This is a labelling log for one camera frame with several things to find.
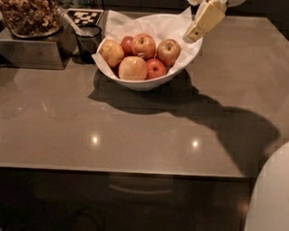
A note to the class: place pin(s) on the red-yellow apple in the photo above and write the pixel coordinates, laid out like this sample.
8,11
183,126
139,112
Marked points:
143,45
168,51

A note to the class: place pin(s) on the checkered marker card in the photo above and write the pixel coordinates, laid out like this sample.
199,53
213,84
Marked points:
85,17

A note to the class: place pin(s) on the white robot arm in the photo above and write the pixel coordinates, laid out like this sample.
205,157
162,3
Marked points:
269,205

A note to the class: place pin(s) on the large yellow apple front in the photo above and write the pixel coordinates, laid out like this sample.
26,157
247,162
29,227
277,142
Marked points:
132,68

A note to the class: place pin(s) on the white paper liner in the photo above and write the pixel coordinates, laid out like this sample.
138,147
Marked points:
155,25

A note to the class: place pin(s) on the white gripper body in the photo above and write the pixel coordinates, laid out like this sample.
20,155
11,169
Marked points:
236,0

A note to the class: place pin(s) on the black mesh cup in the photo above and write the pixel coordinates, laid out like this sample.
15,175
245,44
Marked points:
88,38

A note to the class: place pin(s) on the white ceramic bowl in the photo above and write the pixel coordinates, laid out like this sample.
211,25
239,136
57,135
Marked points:
146,83

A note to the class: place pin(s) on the small red apple back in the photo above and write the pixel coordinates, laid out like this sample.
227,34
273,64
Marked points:
126,43

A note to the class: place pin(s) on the red apple front right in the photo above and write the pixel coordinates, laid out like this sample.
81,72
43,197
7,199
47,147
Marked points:
155,69

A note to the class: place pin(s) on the metal riser box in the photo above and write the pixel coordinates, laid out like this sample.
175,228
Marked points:
50,53

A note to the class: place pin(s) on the yellow-red apple far left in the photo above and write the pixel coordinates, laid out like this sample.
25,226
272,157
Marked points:
112,52

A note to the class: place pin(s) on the white spoon handle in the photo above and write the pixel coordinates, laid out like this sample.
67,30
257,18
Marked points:
69,20

